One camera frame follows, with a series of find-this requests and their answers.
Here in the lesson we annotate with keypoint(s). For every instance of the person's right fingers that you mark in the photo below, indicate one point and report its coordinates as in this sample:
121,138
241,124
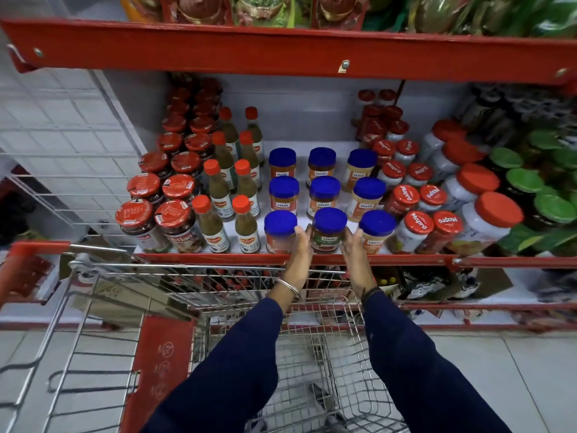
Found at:
354,238

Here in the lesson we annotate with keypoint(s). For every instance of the pile of green packets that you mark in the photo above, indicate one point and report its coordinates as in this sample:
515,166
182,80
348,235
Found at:
473,13

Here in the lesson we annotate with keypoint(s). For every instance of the person's left hand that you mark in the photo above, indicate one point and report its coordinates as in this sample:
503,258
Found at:
298,261

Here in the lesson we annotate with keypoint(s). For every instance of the red food packet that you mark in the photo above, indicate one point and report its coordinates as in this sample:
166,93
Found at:
338,8
198,8

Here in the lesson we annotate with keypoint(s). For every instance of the red plastic cart flap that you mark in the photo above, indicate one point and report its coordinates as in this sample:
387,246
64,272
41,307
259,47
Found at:
160,369

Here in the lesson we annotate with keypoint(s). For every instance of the large white red-lidded jar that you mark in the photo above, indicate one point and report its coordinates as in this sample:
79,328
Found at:
496,211
460,152
475,178
446,129

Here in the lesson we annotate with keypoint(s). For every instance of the person's right hand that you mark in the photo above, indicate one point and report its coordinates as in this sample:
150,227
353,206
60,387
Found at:
358,266

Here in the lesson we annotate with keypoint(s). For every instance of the dark printed packets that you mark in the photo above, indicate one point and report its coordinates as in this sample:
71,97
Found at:
432,284

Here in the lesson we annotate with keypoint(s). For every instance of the group of green-lidded jars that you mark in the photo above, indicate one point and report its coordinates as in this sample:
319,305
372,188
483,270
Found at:
525,180

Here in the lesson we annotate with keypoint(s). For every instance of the person's left forearm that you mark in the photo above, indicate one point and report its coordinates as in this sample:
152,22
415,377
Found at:
234,374

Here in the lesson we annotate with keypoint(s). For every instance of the red-edged bottom shelf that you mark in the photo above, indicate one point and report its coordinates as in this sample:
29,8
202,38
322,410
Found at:
496,306

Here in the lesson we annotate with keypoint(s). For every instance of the person's left fingers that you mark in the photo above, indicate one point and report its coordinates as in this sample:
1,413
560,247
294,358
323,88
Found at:
303,238

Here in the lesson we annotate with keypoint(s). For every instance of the red-edged white shelf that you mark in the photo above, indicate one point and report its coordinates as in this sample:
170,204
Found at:
405,260

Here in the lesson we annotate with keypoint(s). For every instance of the person's right forearm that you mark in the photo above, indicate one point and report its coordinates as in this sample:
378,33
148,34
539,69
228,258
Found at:
419,378

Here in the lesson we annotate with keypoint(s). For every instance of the group of red-lidded dark jars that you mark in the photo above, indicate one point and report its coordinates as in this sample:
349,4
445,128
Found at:
176,189

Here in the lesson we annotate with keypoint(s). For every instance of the group of small red-lidded jars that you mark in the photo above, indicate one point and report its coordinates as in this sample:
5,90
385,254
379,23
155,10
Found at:
406,196

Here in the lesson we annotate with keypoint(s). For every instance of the row of dark-lidded jars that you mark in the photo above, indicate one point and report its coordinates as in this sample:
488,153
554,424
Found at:
518,108

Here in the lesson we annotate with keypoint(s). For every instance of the orange food packet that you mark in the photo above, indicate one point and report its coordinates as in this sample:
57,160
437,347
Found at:
137,5

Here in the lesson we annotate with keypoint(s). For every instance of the red metal shelf board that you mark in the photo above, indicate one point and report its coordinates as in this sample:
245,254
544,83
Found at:
270,51

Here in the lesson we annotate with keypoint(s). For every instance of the green-print food packet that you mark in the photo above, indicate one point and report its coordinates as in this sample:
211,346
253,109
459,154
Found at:
263,8

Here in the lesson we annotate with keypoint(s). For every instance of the green-label spread jar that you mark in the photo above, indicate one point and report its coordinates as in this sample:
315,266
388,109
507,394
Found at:
329,220

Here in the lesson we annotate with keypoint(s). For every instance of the group of blue-lidded jars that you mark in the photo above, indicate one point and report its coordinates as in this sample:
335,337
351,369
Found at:
284,187

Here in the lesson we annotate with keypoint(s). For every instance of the group of green sauce bottles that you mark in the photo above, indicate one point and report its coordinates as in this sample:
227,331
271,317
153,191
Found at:
219,190

